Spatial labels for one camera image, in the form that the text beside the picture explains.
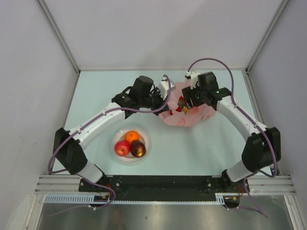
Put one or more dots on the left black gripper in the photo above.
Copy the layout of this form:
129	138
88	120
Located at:
161	102

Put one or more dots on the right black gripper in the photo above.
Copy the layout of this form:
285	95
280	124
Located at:
188	93

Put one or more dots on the pink plastic bag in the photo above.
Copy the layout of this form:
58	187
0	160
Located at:
194	115

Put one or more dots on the fake cherry tomatoes bunch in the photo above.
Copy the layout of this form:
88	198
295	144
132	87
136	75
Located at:
181	106

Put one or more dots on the fake orange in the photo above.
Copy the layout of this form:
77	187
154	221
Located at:
131	136

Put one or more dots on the fake dark purple fruit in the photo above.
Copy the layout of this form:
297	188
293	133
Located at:
137	149

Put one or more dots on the fake red apple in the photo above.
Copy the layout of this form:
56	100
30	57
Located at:
122	148

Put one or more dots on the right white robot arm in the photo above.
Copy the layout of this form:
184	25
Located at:
262	144

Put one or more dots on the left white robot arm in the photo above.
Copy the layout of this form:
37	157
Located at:
69	145

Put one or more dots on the white plate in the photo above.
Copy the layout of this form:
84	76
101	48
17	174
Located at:
130	145

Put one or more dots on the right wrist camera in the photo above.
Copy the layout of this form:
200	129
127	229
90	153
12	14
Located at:
192	79

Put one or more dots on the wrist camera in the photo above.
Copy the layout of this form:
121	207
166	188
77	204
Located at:
192	79
165	86

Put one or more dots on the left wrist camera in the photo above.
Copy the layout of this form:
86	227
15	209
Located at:
165	86

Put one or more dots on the right side aluminium rail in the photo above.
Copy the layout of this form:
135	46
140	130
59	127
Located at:
274	169

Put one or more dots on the aluminium rail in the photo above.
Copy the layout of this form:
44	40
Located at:
258	185
274	169

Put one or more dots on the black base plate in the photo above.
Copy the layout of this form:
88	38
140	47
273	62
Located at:
153	188

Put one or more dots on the right aluminium frame post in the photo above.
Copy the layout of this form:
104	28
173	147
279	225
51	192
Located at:
268	32

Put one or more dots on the aluminium frame post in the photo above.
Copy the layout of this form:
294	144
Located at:
58	35
268	32

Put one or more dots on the left aluminium frame post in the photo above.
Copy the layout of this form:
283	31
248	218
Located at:
58	35

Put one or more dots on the aluminium front rail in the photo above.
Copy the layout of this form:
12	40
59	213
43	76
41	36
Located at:
258	185

